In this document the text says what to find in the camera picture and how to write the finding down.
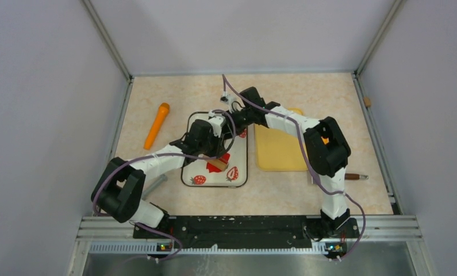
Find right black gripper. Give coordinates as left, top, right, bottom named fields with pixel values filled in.
left=222, top=109, right=254, bottom=142

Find red dough disc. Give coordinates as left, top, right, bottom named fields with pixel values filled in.
left=206, top=153, right=231, bottom=173

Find wooden double-ended rolling pin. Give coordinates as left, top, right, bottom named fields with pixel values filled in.
left=206, top=159, right=228, bottom=173

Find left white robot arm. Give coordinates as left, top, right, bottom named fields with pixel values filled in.
left=91, top=116, right=236, bottom=238

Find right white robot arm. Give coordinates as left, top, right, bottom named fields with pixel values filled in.
left=225, top=87, right=351, bottom=237

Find yellow plastic tray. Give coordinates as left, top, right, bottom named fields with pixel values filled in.
left=254, top=125, right=308, bottom=172

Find orange toy carrot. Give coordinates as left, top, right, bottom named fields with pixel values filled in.
left=143, top=102, right=170, bottom=150

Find grey plastic bolt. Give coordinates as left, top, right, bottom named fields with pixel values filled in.
left=141, top=174, right=168, bottom=200

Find orange toy car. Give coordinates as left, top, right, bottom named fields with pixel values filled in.
left=321, top=137, right=330, bottom=145

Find small wooden peg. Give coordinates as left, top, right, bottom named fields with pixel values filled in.
left=363, top=97, right=372, bottom=108

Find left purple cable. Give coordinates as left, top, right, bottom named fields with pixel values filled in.
left=92, top=109, right=237, bottom=263

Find purple cable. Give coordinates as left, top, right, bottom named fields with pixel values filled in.
left=221, top=74, right=367, bottom=263
left=92, top=109, right=237, bottom=263

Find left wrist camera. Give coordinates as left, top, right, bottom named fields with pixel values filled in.
left=208, top=110, right=226, bottom=139

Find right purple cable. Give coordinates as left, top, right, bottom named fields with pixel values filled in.
left=221, top=74, right=367, bottom=263

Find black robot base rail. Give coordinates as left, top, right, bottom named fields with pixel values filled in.
left=133, top=214, right=360, bottom=251

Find metal spatula wooden handle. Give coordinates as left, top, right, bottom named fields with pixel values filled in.
left=307, top=169, right=369, bottom=186

